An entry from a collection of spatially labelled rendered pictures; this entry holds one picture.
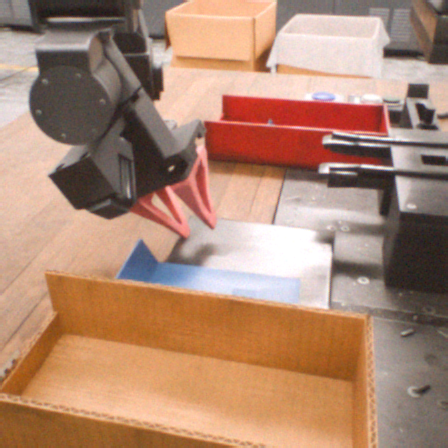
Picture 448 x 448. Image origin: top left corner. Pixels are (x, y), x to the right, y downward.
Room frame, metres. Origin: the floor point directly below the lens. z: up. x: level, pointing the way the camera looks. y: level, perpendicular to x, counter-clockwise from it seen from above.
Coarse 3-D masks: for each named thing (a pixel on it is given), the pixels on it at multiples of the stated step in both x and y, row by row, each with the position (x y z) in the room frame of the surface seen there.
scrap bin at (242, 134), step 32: (224, 96) 0.78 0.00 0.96; (256, 96) 0.77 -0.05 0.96; (224, 128) 0.66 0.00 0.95; (256, 128) 0.65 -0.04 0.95; (288, 128) 0.64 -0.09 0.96; (320, 128) 0.75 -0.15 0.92; (352, 128) 0.74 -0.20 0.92; (384, 128) 0.66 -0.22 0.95; (224, 160) 0.66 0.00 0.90; (256, 160) 0.65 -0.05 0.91; (288, 160) 0.64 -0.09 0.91; (320, 160) 0.63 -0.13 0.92; (352, 160) 0.62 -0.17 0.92
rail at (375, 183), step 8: (360, 168) 0.46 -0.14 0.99; (368, 168) 0.46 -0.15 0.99; (376, 168) 0.46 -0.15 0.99; (384, 168) 0.46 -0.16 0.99; (392, 168) 0.46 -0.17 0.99; (400, 168) 0.46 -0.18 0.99; (368, 176) 0.46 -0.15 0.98; (384, 176) 0.46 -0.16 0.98; (424, 176) 0.45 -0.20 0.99; (432, 176) 0.45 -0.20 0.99; (440, 176) 0.45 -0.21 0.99; (360, 184) 0.46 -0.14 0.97; (368, 184) 0.46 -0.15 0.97; (376, 184) 0.46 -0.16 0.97; (384, 184) 0.46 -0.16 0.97; (392, 184) 0.45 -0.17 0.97
